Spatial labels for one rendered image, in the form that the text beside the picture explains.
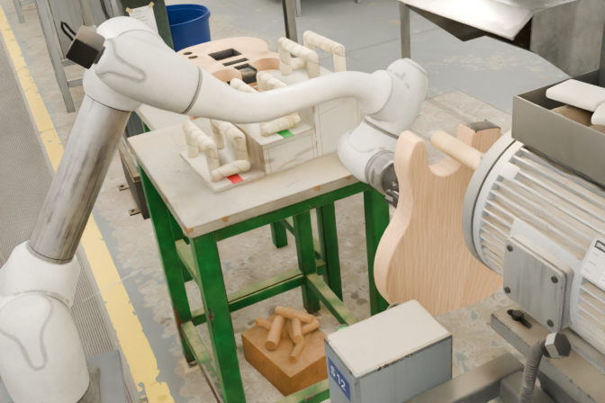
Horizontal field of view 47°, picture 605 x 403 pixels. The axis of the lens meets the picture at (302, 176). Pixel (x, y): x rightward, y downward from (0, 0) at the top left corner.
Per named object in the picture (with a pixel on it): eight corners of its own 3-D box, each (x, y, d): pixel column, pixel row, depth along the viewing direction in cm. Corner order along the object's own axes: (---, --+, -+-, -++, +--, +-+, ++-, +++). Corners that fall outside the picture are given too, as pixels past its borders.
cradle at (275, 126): (302, 125, 185) (302, 114, 184) (265, 138, 181) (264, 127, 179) (296, 121, 188) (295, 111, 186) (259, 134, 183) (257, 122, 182)
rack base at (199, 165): (267, 175, 183) (266, 171, 182) (215, 193, 177) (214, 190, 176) (225, 140, 204) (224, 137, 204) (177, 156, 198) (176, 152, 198)
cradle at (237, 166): (253, 169, 183) (251, 159, 182) (214, 183, 179) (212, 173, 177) (248, 165, 186) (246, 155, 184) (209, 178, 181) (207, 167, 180)
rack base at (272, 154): (319, 157, 189) (316, 127, 185) (266, 176, 183) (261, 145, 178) (273, 126, 210) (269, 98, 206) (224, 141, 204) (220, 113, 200)
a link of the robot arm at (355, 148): (353, 183, 153) (380, 129, 151) (320, 156, 166) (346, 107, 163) (388, 194, 159) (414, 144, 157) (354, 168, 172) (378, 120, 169)
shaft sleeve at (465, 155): (509, 191, 108) (519, 173, 107) (496, 186, 106) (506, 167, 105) (439, 148, 122) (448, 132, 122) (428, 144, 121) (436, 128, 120)
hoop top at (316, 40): (347, 55, 185) (346, 44, 183) (337, 58, 184) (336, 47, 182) (311, 39, 201) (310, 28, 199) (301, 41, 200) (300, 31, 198)
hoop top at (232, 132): (247, 143, 181) (246, 133, 179) (237, 147, 179) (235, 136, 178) (218, 119, 196) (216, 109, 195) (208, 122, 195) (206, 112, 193)
